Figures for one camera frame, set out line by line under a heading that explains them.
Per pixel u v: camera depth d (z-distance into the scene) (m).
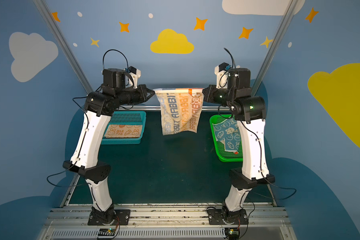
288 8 0.71
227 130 1.07
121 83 0.50
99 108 0.45
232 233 0.73
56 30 0.75
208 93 0.53
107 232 0.73
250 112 0.40
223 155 0.88
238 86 0.43
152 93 0.66
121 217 0.75
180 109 0.78
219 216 0.74
